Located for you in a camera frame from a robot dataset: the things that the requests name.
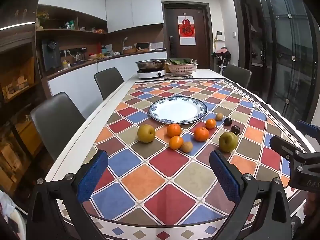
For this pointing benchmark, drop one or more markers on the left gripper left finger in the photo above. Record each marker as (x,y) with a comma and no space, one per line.
(44,217)

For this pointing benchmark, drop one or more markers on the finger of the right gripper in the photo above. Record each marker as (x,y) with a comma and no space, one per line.
(284,148)
(307,129)

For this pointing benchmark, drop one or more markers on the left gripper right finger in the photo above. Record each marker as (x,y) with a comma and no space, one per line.
(272,220)

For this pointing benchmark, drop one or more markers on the dark plum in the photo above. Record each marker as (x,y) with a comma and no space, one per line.
(227,122)
(235,129)

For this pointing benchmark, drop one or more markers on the green pear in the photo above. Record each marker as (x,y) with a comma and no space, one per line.
(228,142)

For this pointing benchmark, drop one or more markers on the brown kiwi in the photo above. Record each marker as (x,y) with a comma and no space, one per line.
(187,147)
(219,116)

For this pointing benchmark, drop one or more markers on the small orange tangerine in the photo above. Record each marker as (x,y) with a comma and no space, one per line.
(210,124)

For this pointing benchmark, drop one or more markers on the smooth orange persimmon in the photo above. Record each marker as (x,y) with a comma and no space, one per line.
(176,142)

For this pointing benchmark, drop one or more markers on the yellow pear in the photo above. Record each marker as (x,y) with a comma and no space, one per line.
(146,133)

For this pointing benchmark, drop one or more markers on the person right hand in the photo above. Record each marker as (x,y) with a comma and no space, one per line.
(311,211)

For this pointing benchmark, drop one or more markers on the right dark chair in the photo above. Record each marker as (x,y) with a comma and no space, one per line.
(238,75)

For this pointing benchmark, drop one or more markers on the dark chair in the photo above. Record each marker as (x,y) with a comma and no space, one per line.
(57,119)
(238,75)
(108,81)

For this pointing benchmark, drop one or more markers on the near left dark chair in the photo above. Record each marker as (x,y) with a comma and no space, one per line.
(57,119)

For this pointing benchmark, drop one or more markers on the colourful checkered table mat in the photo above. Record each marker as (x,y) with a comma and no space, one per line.
(149,191)

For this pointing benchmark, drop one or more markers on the stroller with pink toy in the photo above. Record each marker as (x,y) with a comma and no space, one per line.
(223,57)

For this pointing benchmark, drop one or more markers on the blue white porcelain plate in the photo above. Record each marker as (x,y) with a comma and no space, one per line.
(178,110)

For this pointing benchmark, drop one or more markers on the pink basket with greens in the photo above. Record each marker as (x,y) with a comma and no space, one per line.
(181,66)

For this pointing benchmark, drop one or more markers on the far left dark chair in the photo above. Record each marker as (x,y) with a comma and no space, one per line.
(108,81)

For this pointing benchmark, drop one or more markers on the dark wooden door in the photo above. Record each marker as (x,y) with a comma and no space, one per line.
(202,51)

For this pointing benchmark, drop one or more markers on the steel pan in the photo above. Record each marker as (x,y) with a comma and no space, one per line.
(151,65)

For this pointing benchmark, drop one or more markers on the white induction cooker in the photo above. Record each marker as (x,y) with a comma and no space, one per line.
(151,74)

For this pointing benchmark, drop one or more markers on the red fu door poster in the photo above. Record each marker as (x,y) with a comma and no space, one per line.
(186,30)

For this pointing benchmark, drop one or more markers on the black water dispenser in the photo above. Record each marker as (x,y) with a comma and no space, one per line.
(51,54)

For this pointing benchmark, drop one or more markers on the white wall intercom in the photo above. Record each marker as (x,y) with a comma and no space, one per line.
(220,35)

